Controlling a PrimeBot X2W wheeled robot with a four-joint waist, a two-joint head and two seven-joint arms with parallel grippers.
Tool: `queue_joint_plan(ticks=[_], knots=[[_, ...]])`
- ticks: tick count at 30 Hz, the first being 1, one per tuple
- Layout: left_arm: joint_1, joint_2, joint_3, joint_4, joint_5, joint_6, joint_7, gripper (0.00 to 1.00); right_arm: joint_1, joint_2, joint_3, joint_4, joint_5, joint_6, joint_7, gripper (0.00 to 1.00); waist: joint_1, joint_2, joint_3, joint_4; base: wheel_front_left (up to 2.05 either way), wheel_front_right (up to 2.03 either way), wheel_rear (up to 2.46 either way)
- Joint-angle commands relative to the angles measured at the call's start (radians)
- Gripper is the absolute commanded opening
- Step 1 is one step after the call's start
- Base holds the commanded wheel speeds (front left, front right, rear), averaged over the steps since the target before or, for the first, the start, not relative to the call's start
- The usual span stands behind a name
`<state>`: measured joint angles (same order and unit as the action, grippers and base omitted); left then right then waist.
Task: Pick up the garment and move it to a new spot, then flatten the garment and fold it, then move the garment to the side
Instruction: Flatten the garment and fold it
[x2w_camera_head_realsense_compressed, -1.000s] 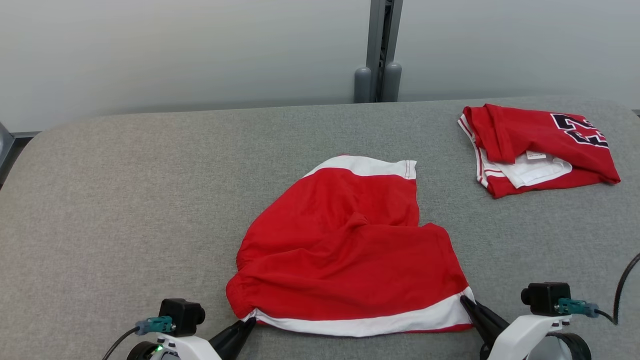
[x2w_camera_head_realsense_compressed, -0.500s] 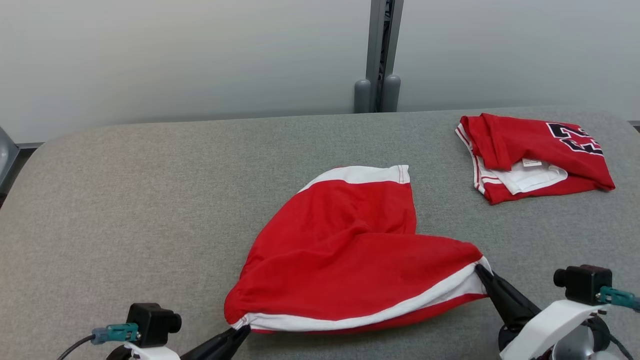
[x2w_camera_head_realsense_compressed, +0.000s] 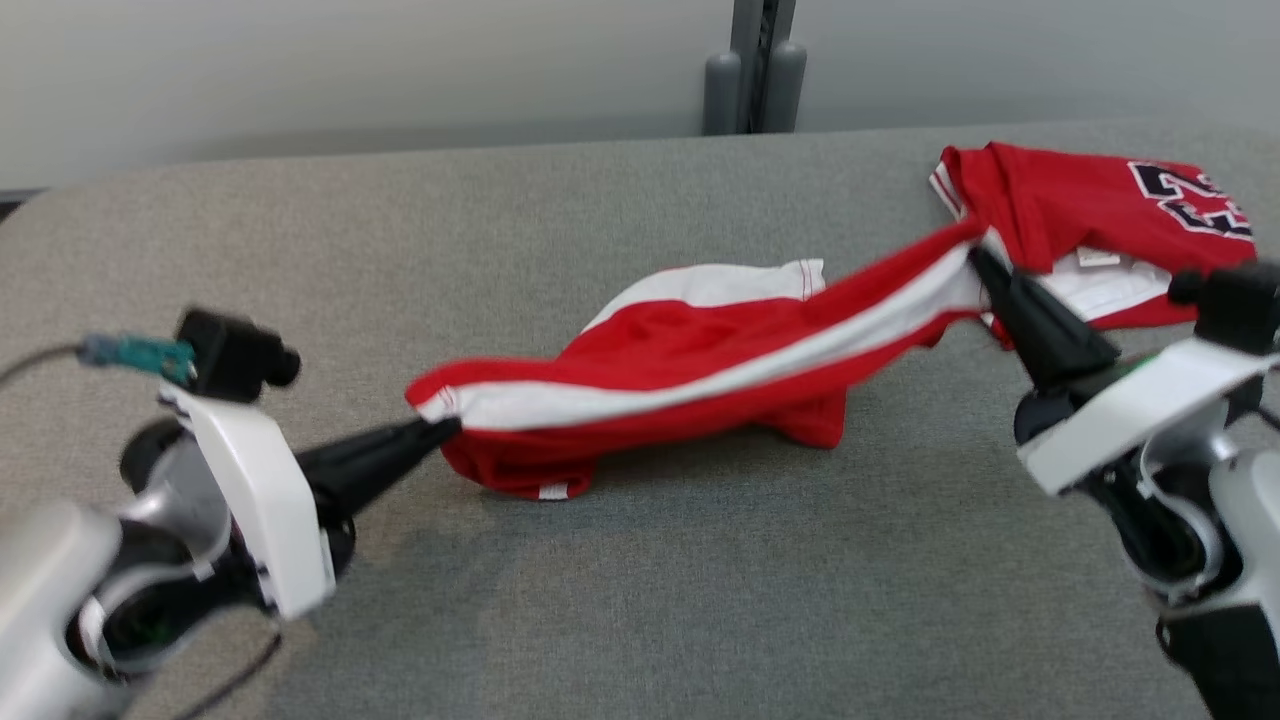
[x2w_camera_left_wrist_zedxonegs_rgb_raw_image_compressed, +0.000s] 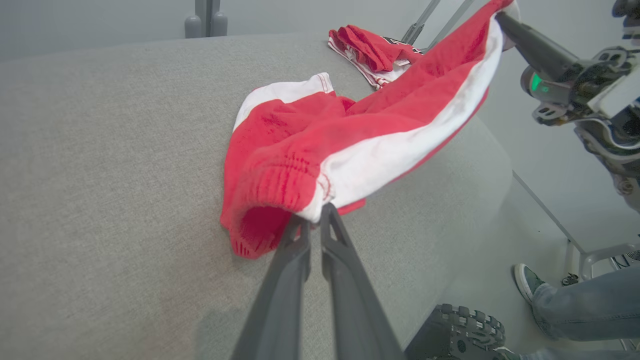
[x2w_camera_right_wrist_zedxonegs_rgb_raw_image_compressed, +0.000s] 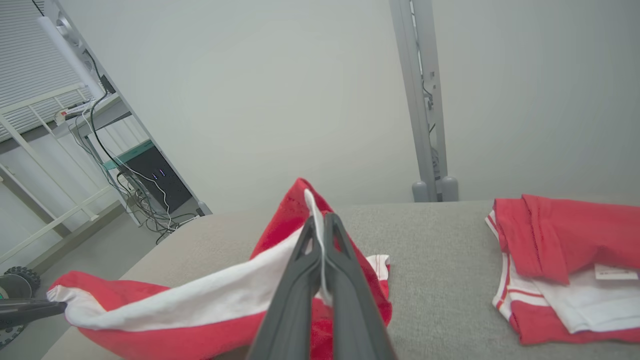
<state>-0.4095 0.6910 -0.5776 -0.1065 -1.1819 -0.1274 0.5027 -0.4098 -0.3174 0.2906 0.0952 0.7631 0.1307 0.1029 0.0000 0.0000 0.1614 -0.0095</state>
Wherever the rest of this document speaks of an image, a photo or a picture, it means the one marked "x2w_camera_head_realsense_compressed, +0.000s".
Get red white numbered jersey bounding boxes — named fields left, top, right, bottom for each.
left=928, top=142, right=1256, bottom=347

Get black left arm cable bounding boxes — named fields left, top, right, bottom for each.
left=0, top=343, right=86, bottom=387

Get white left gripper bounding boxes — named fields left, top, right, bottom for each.
left=160, top=385, right=463, bottom=619

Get grey vertical post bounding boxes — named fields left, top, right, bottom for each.
left=728, top=0, right=798, bottom=133

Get teal left cable connector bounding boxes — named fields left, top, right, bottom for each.
left=80, top=333, right=196, bottom=384

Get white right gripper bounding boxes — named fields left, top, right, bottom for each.
left=968, top=245, right=1280, bottom=496

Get grey cylinder post foot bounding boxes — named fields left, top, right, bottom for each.
left=703, top=52, right=743, bottom=136
left=765, top=40, right=808, bottom=133

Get grey fabric sofa seat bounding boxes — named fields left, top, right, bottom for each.
left=0, top=120, right=1280, bottom=720

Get red shorts with white stripe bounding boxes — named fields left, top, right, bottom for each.
left=405, top=225, right=991, bottom=501

